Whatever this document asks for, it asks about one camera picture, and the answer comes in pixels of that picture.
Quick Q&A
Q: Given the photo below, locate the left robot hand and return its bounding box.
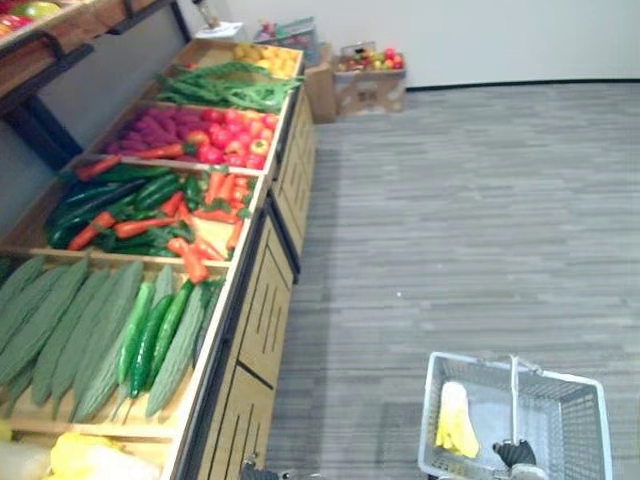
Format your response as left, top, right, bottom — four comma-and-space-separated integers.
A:
239, 452, 281, 480

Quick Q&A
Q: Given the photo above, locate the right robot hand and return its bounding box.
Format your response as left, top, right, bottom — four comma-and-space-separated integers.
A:
492, 438, 538, 469

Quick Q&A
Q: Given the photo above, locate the grey plastic shopping basket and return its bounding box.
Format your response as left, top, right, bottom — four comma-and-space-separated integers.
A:
417, 351, 614, 480

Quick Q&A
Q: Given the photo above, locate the yellow leafy cabbage in basket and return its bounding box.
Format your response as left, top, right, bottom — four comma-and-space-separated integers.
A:
434, 380, 481, 459

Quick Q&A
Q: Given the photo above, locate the long wooden display stand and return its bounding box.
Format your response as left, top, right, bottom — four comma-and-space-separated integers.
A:
0, 153, 301, 480

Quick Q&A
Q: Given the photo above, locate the light green cucumber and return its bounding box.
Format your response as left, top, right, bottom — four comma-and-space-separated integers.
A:
147, 279, 196, 389
116, 281, 157, 386
128, 294, 175, 399

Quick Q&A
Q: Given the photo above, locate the white cabbage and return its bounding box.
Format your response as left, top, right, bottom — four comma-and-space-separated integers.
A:
0, 439, 52, 480

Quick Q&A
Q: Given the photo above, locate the green bell pepper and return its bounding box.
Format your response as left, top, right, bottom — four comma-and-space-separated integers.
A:
184, 174, 204, 212

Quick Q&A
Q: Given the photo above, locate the dark green cucumber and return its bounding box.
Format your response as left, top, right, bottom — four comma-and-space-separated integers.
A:
97, 164, 174, 184
46, 214, 92, 251
134, 173, 183, 212
47, 179, 149, 232

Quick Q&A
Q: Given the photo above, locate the wooden display stand with beans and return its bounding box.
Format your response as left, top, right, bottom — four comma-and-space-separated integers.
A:
84, 38, 319, 261

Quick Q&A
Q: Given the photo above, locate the pale printed cardboard box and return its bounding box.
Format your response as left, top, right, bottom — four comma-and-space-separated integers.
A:
333, 68, 408, 118

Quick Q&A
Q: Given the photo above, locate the green long beans heap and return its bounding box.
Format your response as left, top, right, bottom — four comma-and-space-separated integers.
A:
152, 60, 304, 114

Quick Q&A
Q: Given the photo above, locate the tall brown cardboard box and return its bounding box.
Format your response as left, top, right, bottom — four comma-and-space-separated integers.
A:
303, 43, 338, 125

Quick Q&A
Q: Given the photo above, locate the mixed fruit pile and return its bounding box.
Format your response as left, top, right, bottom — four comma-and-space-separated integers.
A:
335, 44, 406, 74

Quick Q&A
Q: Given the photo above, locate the white flat box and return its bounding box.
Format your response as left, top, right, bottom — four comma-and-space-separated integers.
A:
193, 21, 247, 42

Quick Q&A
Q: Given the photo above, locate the small jar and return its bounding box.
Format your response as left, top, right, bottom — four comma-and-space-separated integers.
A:
193, 0, 222, 29

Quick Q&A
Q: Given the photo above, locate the yellow green mango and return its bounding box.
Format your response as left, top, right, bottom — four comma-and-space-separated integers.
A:
21, 0, 62, 19

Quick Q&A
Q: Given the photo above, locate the red bell pepper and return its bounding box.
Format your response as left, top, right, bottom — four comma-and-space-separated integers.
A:
0, 13, 34, 32

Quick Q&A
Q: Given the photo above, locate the black metal shelf bracket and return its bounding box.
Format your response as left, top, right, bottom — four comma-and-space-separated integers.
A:
0, 29, 96, 172

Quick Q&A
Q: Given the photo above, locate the black metal post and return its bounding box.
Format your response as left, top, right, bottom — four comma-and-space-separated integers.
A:
169, 0, 194, 44

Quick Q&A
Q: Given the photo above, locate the wooden wall shelf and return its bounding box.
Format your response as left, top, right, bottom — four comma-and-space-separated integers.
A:
0, 0, 177, 101

